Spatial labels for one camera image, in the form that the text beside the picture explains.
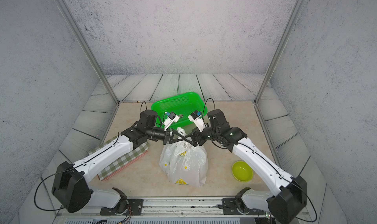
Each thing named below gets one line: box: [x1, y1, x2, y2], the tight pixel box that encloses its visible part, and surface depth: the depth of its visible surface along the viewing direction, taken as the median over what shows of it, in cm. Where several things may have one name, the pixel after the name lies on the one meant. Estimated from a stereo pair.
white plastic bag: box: [159, 126, 209, 187], surface depth 74 cm
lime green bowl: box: [231, 160, 254, 183], surface depth 84 cm
